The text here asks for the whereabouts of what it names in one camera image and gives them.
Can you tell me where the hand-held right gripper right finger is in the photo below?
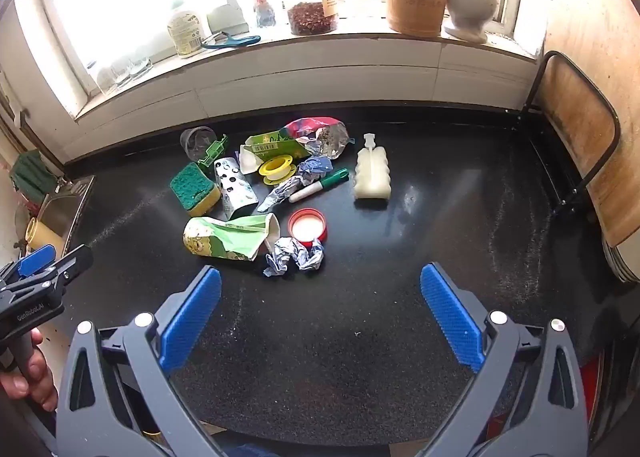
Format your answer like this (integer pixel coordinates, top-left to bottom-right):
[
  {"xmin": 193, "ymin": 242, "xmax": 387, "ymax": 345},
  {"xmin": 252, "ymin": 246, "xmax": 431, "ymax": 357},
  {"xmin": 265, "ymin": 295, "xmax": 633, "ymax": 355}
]
[{"xmin": 420, "ymin": 262, "xmax": 588, "ymax": 457}]

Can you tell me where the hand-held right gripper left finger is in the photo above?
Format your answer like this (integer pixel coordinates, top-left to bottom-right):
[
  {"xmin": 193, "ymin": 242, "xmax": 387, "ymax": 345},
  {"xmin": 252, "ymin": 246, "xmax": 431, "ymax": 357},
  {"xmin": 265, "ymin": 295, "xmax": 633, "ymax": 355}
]
[{"xmin": 56, "ymin": 266, "xmax": 236, "ymax": 457}]

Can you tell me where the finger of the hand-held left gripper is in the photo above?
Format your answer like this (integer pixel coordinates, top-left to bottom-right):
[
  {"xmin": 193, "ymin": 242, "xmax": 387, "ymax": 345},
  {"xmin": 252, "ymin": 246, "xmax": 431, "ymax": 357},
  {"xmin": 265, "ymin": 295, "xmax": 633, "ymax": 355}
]
[
  {"xmin": 50, "ymin": 244, "xmax": 95, "ymax": 284},
  {"xmin": 17, "ymin": 244, "xmax": 57, "ymax": 279}
]

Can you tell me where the crushed green paper cup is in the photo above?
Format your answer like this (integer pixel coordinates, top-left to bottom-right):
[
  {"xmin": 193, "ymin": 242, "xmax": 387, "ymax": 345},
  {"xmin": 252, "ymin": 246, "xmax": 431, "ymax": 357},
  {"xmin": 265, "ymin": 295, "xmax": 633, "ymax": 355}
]
[{"xmin": 182, "ymin": 213, "xmax": 281, "ymax": 262}]

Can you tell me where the silver foil ball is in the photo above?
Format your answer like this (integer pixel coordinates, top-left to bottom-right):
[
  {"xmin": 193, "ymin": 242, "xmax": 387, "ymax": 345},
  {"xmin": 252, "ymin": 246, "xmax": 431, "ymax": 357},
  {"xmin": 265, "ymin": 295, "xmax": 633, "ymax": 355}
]
[{"xmin": 263, "ymin": 236, "xmax": 326, "ymax": 278}]

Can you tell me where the green and yellow sponge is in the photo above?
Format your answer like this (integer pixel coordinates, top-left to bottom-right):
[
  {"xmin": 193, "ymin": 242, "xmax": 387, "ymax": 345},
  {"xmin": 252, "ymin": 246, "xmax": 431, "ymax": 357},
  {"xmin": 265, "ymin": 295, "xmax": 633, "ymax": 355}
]
[{"xmin": 169, "ymin": 162, "xmax": 222, "ymax": 218}]

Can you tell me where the crushed spotted white carton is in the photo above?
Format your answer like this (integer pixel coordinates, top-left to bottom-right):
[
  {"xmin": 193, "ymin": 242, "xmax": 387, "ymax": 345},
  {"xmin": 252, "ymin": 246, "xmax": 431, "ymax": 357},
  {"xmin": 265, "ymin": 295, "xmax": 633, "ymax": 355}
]
[{"xmin": 213, "ymin": 156, "xmax": 260, "ymax": 222}]

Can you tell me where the red jar lid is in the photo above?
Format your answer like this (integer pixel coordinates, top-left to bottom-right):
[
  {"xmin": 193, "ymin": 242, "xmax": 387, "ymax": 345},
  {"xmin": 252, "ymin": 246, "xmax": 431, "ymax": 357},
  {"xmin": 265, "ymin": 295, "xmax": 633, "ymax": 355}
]
[{"xmin": 287, "ymin": 208, "xmax": 329, "ymax": 244}]

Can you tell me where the twisted silver foil wrapper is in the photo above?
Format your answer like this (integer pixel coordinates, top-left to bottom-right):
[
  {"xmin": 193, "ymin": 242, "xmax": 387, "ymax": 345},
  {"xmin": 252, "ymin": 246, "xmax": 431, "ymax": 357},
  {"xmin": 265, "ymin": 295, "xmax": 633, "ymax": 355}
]
[{"xmin": 256, "ymin": 175, "xmax": 306, "ymax": 212}]

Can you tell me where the white ribbed pump bottle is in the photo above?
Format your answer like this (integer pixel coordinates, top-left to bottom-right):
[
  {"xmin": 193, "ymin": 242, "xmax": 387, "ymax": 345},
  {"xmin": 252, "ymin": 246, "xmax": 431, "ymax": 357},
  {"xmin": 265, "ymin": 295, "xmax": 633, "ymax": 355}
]
[{"xmin": 352, "ymin": 133, "xmax": 392, "ymax": 201}]

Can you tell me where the yellow tape spool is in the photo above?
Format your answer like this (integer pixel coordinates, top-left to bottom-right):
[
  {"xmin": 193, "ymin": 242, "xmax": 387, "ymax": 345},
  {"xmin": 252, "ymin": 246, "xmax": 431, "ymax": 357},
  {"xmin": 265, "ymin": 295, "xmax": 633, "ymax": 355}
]
[{"xmin": 257, "ymin": 157, "xmax": 293, "ymax": 186}]

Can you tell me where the green plastic clip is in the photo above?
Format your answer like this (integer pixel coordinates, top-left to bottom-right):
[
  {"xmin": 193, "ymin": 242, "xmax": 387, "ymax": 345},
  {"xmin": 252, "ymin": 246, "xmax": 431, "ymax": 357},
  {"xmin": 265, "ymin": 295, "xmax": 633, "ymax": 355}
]
[{"xmin": 196, "ymin": 134, "xmax": 230, "ymax": 172}]

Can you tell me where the clear plastic cup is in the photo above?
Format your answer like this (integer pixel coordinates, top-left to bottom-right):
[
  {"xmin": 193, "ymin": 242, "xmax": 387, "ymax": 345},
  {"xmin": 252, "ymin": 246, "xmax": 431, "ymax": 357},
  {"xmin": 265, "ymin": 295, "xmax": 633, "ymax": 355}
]
[{"xmin": 180, "ymin": 126, "xmax": 219, "ymax": 164}]

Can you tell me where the green and white marker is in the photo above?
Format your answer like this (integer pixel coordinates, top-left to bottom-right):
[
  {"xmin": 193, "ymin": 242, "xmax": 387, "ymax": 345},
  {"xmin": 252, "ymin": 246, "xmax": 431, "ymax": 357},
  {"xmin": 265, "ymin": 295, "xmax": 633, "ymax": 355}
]
[{"xmin": 289, "ymin": 168, "xmax": 350, "ymax": 204}]

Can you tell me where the green carton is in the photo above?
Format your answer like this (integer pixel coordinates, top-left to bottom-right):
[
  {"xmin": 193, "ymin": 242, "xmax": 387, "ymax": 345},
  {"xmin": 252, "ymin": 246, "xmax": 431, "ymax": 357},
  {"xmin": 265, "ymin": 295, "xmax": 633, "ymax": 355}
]
[{"xmin": 239, "ymin": 129, "xmax": 313, "ymax": 175}]

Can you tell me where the blue wrapper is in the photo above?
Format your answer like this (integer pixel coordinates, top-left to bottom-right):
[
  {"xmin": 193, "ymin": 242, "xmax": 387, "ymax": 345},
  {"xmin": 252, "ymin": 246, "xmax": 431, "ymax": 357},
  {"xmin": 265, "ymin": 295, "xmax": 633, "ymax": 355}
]
[{"xmin": 296, "ymin": 155, "xmax": 333, "ymax": 182}]

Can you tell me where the red and blue foil snack bag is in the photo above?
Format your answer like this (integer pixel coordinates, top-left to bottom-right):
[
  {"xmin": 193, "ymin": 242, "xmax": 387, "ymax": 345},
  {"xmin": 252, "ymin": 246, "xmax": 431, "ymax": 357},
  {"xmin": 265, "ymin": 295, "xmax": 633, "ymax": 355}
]
[{"xmin": 284, "ymin": 117, "xmax": 357, "ymax": 160}]

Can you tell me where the person's left hand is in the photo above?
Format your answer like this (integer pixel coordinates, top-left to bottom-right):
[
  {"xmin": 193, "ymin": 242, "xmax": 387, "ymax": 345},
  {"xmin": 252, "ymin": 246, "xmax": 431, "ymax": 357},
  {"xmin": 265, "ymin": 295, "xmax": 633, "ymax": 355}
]
[{"xmin": 0, "ymin": 327, "xmax": 60, "ymax": 413}]

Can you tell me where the yellow plastic pitcher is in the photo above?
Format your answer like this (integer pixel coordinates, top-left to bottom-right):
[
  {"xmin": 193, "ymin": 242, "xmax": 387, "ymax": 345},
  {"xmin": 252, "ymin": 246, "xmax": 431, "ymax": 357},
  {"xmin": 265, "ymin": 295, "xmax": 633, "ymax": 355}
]
[{"xmin": 25, "ymin": 217, "xmax": 66, "ymax": 258}]

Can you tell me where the steel sink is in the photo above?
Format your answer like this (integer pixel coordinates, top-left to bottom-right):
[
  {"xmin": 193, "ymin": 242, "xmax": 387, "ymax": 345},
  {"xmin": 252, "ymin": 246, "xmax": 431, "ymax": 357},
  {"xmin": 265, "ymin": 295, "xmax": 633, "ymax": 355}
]
[{"xmin": 37, "ymin": 176, "xmax": 96, "ymax": 258}]

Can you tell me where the green cloth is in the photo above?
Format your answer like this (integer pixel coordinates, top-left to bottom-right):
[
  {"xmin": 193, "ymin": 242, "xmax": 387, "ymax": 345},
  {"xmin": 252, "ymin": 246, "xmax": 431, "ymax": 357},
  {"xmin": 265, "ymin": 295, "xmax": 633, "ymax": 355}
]
[{"xmin": 10, "ymin": 149, "xmax": 53, "ymax": 202}]

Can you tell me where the black metal rack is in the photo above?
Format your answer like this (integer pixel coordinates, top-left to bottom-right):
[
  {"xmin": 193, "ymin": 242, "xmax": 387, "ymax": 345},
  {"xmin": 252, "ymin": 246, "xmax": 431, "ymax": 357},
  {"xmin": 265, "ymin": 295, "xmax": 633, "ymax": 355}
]
[{"xmin": 520, "ymin": 51, "xmax": 622, "ymax": 218}]

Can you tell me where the wooden cutting board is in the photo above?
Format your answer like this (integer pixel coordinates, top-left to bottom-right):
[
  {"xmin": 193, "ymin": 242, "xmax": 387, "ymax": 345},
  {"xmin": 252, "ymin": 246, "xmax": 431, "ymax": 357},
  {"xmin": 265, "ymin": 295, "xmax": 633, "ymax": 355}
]
[{"xmin": 539, "ymin": 59, "xmax": 621, "ymax": 245}]

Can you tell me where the dish soap bottle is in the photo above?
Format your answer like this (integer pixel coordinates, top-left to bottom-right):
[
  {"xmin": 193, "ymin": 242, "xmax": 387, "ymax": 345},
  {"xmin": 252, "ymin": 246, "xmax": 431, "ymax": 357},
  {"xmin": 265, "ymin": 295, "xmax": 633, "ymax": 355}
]
[{"xmin": 167, "ymin": 7, "xmax": 208, "ymax": 59}]

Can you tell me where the blue peeler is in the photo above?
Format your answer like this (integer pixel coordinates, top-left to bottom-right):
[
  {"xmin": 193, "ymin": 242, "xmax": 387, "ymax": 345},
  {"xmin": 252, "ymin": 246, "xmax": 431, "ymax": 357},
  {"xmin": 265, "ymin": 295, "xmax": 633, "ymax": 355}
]
[{"xmin": 200, "ymin": 30, "xmax": 262, "ymax": 50}]

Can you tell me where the pale grey box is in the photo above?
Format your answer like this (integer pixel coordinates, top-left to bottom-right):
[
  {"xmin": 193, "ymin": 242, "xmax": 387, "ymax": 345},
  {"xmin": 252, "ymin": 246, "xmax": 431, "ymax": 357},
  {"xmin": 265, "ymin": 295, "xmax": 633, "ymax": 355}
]
[{"xmin": 206, "ymin": 4, "xmax": 249, "ymax": 35}]

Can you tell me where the small glass jar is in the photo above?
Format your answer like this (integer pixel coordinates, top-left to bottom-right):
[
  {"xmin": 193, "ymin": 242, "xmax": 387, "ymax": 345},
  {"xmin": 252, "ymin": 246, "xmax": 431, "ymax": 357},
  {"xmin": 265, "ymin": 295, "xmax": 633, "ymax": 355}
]
[{"xmin": 253, "ymin": 0, "xmax": 277, "ymax": 28}]

